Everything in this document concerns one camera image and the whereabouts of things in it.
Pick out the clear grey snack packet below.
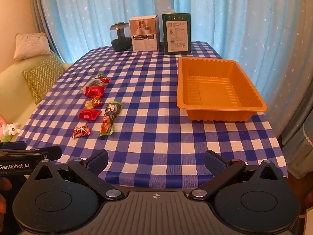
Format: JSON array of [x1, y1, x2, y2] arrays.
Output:
[[81, 77, 108, 94]]

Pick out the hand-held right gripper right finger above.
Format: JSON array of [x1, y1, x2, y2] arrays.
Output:
[[188, 149, 285, 201]]

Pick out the red white printed candy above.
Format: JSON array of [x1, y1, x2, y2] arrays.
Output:
[[73, 124, 91, 139]]

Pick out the grey curtain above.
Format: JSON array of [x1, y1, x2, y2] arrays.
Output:
[[27, 0, 66, 64], [279, 5, 313, 137]]

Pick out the long green snack packet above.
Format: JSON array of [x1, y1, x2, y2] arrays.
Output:
[[99, 101, 123, 137]]

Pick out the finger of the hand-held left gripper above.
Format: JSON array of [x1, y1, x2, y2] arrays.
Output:
[[0, 141, 27, 150], [0, 146, 62, 163]]

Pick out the person's left hand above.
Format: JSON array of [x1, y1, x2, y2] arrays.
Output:
[[0, 177, 11, 216]]

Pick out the green zigzag cushion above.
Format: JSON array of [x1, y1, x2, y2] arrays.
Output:
[[22, 53, 65, 104]]

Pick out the cream sofa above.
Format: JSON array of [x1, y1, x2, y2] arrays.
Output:
[[0, 60, 74, 134]]

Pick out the orange red candy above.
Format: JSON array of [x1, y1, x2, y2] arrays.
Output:
[[85, 97, 103, 108]]

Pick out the white plush toy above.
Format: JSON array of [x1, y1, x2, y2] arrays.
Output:
[[0, 116, 21, 142]]

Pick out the blue white checkered tablecloth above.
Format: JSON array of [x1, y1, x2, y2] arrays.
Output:
[[16, 40, 289, 194]]

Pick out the red snack packet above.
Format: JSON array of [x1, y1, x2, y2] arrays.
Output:
[[78, 108, 102, 121], [84, 86, 104, 97]]

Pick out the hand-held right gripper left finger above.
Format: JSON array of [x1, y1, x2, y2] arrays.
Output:
[[29, 149, 125, 201]]

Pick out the green carton box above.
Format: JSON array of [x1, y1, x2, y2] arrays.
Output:
[[162, 13, 192, 55]]

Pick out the white carton box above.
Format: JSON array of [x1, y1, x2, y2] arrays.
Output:
[[129, 15, 160, 52]]

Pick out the grey lace-trimmed cloth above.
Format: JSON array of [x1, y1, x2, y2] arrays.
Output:
[[281, 117, 313, 180]]

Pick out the orange plastic tray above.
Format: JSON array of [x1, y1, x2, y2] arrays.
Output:
[[176, 56, 269, 122]]

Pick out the white pink cushion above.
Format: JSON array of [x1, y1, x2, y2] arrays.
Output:
[[13, 32, 51, 61]]

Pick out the dark glass humidifier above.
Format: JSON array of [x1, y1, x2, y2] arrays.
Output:
[[110, 23, 134, 52]]

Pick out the blue star curtain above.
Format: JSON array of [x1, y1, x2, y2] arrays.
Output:
[[37, 0, 311, 137]]

